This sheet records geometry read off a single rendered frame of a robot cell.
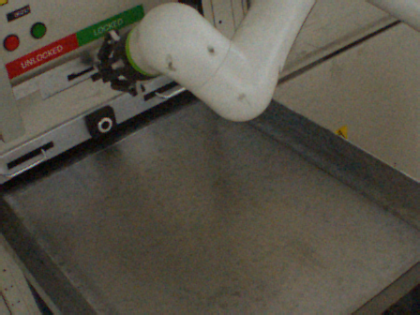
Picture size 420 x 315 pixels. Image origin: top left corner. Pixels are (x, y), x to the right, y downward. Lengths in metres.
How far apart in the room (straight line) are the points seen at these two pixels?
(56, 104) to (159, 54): 0.47
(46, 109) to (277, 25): 0.55
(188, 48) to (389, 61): 1.05
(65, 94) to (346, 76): 0.77
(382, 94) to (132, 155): 0.84
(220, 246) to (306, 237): 0.15
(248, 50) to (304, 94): 0.71
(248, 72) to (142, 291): 0.39
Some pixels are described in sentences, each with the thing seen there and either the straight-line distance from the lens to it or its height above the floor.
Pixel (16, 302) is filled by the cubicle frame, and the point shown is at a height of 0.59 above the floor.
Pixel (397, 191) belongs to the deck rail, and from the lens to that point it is 1.28.
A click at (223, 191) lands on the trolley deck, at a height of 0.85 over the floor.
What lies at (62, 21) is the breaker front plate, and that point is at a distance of 1.42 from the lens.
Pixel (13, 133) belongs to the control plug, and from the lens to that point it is 1.33.
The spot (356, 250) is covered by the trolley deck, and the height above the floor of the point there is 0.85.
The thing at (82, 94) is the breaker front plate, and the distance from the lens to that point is 1.50.
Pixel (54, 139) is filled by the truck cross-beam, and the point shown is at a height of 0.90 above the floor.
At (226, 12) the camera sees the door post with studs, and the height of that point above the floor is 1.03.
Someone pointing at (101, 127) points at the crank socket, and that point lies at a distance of 1.50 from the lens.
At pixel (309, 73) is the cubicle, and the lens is 1.79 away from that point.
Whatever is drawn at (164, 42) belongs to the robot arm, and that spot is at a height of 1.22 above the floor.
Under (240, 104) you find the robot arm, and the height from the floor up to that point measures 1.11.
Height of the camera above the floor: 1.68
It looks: 35 degrees down
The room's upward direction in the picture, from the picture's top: 10 degrees counter-clockwise
